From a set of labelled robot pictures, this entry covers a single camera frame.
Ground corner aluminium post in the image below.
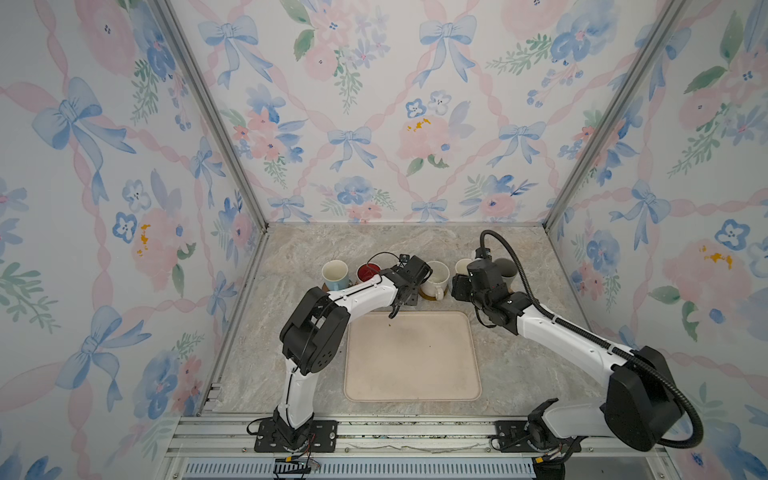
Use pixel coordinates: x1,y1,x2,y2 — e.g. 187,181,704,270
543,0,687,233
148,0,268,234

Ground beige tray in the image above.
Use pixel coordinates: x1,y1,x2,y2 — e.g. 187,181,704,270
344,311,482,403

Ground white speckled mug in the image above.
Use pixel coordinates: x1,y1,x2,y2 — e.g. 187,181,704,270
420,260,451,301

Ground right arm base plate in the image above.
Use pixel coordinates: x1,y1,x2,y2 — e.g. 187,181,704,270
494,419,582,454

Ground red inside mug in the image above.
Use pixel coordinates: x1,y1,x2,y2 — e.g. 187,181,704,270
356,262,381,283

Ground cream white mug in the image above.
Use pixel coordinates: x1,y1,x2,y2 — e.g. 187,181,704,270
454,258,474,276

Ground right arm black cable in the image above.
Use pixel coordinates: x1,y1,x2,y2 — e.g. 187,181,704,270
478,230,704,450

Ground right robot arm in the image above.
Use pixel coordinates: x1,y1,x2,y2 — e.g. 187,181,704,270
452,259,686,451

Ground blue mug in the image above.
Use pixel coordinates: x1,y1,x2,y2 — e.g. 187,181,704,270
322,259,351,291

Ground aluminium rail frame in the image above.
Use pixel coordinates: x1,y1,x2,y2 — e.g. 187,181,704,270
154,414,682,479

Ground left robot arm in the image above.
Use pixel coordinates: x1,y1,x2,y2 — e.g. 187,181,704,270
272,254,433,450

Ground right corner aluminium post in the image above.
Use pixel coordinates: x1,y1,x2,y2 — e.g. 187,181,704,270
543,0,687,233

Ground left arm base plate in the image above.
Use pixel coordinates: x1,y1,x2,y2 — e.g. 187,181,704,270
246,418,338,454

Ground grey mug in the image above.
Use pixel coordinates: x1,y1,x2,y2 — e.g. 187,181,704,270
494,258,518,293

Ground left corner aluminium post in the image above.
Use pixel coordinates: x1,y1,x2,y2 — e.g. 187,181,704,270
148,0,268,234

